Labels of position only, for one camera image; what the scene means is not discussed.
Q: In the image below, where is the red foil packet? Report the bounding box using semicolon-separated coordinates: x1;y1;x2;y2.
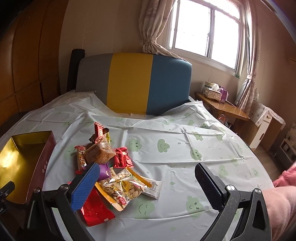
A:
80;187;115;226

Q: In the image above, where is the red-ended rice cracker roll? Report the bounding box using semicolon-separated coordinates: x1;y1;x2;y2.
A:
74;145;87;173

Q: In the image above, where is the purple snack packet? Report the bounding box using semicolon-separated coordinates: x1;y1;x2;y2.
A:
97;163;111;182

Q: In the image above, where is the pumpkin seed bag orange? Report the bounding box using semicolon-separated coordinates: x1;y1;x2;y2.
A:
95;167;152;211

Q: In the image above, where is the clear-wrapped brown cake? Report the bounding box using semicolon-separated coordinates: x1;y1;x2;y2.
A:
84;142;116;164

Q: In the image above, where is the puffy red snack packet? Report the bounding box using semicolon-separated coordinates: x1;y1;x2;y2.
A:
114;147;133;168

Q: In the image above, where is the white brown snack packet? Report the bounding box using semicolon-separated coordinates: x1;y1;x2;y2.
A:
143;177;163;200

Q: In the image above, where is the dark brown candy packet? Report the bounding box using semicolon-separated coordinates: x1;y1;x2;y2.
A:
89;122;109;144

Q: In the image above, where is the white cloud-print tablecloth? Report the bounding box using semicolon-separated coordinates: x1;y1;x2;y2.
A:
1;92;273;240

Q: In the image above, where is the wooden side table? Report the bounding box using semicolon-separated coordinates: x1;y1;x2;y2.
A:
195;92;250;135

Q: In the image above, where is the white covered cabinet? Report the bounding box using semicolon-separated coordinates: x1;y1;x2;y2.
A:
249;100;285;151

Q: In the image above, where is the purple small box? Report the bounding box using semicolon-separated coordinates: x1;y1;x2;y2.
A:
219;87;228;103

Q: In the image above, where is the right beige curtain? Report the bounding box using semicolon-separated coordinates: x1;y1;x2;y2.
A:
235;1;260;114

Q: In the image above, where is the beige curtain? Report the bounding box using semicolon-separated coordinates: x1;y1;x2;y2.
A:
138;0;180;59
235;1;260;114

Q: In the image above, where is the tissue box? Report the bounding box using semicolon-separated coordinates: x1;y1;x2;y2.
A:
202;81;222;101

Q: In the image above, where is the grey yellow blue headboard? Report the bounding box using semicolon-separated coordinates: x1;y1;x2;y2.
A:
76;53;192;116

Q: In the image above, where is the black rolled mat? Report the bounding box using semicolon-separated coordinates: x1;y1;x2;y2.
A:
67;49;85;92

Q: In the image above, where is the window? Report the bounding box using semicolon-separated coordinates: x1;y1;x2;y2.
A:
166;1;245;73

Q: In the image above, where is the wooden wardrobe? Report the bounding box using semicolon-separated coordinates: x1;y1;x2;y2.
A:
1;1;68;135

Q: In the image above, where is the left beige curtain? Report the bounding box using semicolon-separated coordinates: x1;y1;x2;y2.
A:
138;0;180;59

